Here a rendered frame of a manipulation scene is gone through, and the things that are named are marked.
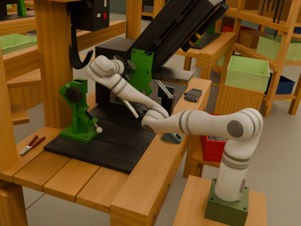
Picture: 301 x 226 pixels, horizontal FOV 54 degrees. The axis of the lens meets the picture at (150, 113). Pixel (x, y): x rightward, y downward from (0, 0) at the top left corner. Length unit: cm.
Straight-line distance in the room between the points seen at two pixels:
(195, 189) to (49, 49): 88
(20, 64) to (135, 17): 114
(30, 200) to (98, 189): 138
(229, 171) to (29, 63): 95
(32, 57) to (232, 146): 94
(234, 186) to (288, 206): 169
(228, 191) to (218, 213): 9
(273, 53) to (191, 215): 317
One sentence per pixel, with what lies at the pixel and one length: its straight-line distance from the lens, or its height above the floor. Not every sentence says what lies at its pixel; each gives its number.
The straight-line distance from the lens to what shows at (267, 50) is 415.
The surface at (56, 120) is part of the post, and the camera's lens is 154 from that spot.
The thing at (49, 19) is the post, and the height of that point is 141.
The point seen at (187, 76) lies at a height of 113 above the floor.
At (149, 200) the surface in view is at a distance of 109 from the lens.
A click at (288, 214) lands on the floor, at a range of 266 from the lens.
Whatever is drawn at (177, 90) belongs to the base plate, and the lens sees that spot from 204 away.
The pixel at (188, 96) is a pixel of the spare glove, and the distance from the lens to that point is 192.
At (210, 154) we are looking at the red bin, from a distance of 149.
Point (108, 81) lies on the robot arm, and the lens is 118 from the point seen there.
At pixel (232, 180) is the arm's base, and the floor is 102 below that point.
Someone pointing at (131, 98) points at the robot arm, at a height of 116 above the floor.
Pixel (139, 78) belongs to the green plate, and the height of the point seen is 114.
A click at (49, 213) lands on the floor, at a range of 236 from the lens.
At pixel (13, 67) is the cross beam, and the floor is 123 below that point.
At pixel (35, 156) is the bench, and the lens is 137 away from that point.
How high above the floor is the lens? 164
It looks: 26 degrees down
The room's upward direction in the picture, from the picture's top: 5 degrees clockwise
